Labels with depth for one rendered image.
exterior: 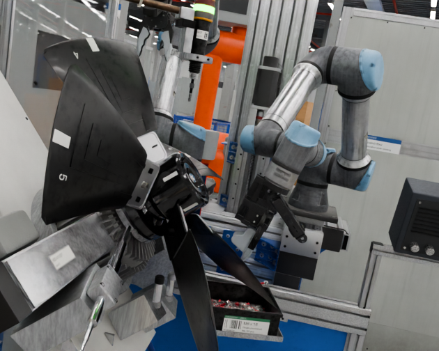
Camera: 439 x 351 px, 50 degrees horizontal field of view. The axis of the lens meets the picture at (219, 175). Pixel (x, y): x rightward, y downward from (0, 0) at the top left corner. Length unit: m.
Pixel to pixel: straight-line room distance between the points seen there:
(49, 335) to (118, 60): 0.56
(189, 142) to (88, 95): 1.11
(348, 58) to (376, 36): 1.40
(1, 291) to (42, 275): 0.08
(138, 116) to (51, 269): 0.39
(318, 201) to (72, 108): 1.22
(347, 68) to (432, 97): 1.48
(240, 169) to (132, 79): 0.93
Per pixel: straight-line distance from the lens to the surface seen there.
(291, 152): 1.07
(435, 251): 1.43
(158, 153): 0.95
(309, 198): 1.73
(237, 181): 1.86
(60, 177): 0.66
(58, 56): 0.97
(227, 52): 5.09
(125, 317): 0.98
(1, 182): 0.93
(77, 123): 0.68
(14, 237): 0.74
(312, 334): 1.50
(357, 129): 1.57
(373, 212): 2.88
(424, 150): 2.89
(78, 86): 0.69
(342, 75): 1.46
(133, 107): 0.97
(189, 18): 0.99
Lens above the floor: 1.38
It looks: 9 degrees down
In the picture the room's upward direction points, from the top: 10 degrees clockwise
